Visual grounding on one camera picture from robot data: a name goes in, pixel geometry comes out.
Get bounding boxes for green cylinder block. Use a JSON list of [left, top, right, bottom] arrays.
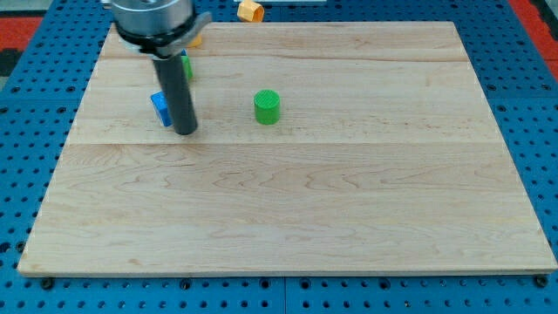
[[253, 89, 281, 125]]

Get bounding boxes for light wooden board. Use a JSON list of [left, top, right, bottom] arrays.
[[17, 22, 557, 277]]

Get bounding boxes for blue block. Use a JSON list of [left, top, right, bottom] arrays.
[[150, 92, 172, 127]]

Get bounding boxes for green block behind rod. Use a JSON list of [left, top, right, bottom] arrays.
[[180, 49, 194, 80]]

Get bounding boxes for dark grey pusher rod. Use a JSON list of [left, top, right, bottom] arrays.
[[153, 54, 198, 135]]

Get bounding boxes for yellow block under flange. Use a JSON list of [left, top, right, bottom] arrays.
[[187, 34, 202, 48]]

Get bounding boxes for orange hexagonal block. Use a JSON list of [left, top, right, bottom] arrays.
[[237, 0, 265, 23]]

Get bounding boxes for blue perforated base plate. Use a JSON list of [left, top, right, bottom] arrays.
[[1, 1, 557, 313]]

